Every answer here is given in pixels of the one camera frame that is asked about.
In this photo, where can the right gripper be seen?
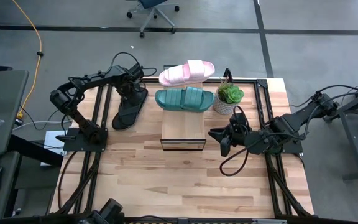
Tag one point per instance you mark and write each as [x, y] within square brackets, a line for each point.
[239, 137]

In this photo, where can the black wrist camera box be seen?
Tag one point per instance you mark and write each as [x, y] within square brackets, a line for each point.
[238, 119]
[137, 70]

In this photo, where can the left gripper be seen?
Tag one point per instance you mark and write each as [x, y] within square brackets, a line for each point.
[130, 81]

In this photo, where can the black sandal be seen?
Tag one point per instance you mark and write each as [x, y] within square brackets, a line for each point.
[126, 115]

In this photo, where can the black metal stand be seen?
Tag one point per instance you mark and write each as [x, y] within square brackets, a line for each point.
[351, 140]

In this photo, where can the office chair base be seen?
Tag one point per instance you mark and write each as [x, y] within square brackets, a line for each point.
[151, 3]

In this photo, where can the teal slipper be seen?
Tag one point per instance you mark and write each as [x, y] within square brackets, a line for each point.
[182, 98]

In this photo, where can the pink slipper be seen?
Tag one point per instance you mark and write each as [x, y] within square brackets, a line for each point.
[182, 73]

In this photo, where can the wooden shelf black frame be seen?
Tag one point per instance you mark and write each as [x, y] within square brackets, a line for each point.
[183, 127]

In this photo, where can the silver aluminium bracket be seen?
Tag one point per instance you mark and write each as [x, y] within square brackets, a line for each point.
[269, 221]

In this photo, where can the black aluminium table frame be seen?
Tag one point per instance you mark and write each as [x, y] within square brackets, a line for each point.
[262, 83]

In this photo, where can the dark grey desk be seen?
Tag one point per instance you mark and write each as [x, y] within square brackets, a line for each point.
[2, 99]

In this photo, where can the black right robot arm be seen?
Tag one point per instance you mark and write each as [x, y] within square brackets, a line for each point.
[286, 124]

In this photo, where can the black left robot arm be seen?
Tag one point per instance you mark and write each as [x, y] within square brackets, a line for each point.
[62, 99]

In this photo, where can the succulent in patterned pot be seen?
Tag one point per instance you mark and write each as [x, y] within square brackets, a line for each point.
[228, 96]

